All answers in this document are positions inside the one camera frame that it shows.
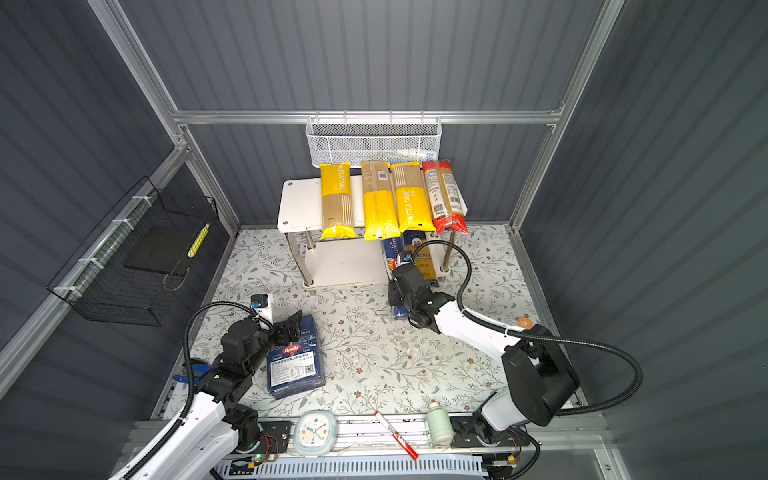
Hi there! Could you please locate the blue Barilla pasta box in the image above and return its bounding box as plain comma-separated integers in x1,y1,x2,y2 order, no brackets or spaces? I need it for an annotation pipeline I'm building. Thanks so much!
266,314,325,399

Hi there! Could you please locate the blue Barilla spaghetti box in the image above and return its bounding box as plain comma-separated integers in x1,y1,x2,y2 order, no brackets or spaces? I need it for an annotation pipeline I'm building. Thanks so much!
381,237,408,320

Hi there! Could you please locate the blue yellow spaghetti bag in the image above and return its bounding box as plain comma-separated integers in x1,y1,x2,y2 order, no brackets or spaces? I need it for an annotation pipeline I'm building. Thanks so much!
402,231,439,288

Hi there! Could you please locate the yellow Pastatime bag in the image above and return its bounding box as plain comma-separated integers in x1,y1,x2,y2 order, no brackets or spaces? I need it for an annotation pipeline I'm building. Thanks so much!
390,162,436,232
320,163,356,240
361,161,400,241

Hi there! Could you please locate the red spaghetti bag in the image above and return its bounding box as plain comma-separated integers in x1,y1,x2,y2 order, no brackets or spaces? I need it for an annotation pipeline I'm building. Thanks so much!
422,160,468,234

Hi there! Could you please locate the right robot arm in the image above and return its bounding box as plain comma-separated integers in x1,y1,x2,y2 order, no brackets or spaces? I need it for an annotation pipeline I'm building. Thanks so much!
390,239,643,442

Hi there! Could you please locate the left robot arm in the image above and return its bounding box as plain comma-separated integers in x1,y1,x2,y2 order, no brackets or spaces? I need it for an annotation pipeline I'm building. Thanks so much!
112,301,303,479

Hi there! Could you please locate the white two-tier shelf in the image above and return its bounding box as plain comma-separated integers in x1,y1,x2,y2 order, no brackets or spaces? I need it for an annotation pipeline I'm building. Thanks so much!
276,170,466,292

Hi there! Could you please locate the floral table mat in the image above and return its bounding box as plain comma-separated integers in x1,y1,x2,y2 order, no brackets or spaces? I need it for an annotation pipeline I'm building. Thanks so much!
191,224,541,417

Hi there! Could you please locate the blue object at left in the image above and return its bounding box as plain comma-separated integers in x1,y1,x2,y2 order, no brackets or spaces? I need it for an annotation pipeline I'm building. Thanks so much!
172,359,211,386

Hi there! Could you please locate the mint alarm clock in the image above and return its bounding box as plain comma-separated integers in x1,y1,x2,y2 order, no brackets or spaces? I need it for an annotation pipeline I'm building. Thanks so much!
292,410,338,457

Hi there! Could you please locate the orange round sticker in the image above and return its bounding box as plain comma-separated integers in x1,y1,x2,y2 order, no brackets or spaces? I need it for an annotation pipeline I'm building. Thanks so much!
518,317,534,329

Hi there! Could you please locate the small white bottle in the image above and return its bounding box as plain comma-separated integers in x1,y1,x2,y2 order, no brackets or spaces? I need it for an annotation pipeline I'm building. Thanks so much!
426,400,455,447

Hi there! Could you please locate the red white marker pen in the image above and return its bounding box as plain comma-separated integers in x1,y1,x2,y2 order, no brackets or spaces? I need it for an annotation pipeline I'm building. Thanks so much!
374,411,419,461

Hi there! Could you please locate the black wire basket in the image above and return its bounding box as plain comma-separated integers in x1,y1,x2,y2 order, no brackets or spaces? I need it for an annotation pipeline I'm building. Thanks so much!
48,181,218,327

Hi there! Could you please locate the white wire mesh basket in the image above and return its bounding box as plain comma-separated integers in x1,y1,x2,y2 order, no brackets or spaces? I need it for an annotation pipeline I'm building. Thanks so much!
305,118,443,168

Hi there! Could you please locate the white slotted cable duct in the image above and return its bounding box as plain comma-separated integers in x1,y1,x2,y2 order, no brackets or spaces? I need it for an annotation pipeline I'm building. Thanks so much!
215,454,488,479

